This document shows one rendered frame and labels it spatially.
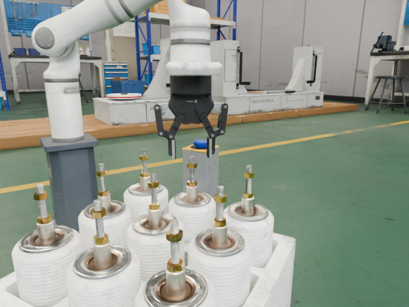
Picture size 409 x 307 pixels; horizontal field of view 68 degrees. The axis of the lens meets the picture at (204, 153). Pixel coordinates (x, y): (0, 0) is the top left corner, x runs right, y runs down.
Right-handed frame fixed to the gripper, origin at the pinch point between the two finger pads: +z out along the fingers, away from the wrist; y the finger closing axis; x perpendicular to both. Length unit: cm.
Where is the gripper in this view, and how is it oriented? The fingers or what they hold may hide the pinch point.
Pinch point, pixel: (191, 151)
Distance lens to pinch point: 58.8
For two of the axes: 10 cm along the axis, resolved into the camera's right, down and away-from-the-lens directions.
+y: -9.9, 0.4, -1.4
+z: 0.0, 9.7, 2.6
